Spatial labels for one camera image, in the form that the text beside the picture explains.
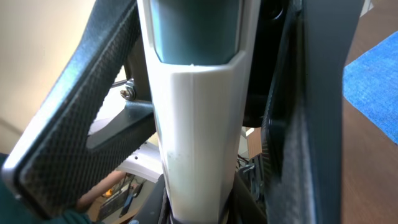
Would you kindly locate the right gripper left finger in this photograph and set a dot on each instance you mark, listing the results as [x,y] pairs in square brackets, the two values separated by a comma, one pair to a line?
[62,140]

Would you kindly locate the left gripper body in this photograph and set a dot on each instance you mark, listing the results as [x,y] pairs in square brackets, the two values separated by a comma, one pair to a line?
[138,71]

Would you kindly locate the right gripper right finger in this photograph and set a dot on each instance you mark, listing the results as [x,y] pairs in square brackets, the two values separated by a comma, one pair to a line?
[320,124]

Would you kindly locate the blue cloth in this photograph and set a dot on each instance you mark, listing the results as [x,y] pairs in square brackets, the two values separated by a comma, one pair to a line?
[373,87]

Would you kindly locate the white pipette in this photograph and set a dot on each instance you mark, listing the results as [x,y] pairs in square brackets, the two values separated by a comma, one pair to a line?
[199,124]

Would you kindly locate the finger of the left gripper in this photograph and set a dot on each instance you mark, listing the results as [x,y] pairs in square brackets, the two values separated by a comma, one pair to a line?
[264,62]
[124,124]

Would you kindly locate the person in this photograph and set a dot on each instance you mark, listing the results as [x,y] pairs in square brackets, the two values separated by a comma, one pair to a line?
[102,186]

